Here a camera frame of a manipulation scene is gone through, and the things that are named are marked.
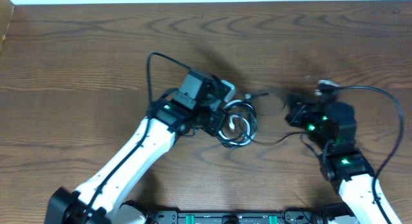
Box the white cable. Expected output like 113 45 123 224
218 100 258 146

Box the thin black cable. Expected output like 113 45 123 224
247 87 305 145

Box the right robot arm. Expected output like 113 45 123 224
285 95 400 223

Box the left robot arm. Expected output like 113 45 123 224
44 70 236 223

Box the cardboard panel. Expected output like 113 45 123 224
0 0 15 48

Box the left camera cable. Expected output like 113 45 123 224
83 51 194 224

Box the camera cable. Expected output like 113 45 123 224
318 84 406 224
83 51 194 224

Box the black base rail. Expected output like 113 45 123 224
145 208 324 224

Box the right camera cable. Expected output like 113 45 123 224
318 84 406 224

